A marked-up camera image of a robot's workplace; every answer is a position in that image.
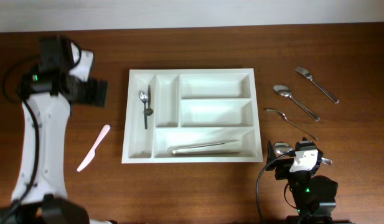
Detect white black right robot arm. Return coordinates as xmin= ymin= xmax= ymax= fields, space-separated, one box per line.
xmin=273 ymin=138 xmax=349 ymax=224

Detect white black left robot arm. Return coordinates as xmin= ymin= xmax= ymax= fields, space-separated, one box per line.
xmin=0 ymin=35 xmax=108 ymax=223

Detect steel tongs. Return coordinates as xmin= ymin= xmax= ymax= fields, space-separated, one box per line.
xmin=171 ymin=139 xmax=241 ymax=156

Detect pink plastic knife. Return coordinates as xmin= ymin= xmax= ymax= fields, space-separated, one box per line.
xmin=77 ymin=124 xmax=111 ymax=172

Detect steel fork with thick handle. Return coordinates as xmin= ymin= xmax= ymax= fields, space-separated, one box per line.
xmin=294 ymin=67 xmax=339 ymax=104

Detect steel spoon under right arm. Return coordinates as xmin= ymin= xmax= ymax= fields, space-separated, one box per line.
xmin=273 ymin=142 xmax=332 ymax=166

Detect large steel spoon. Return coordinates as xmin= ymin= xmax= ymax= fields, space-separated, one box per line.
xmin=273 ymin=85 xmax=320 ymax=121

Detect small steel teaspoon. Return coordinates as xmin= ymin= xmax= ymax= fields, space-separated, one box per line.
xmin=139 ymin=90 xmax=148 ymax=129

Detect thin steel fork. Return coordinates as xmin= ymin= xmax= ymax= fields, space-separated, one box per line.
xmin=266 ymin=109 xmax=318 ymax=140

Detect white plastic cutlery tray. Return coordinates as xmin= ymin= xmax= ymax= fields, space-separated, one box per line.
xmin=121 ymin=68 xmax=263 ymax=164

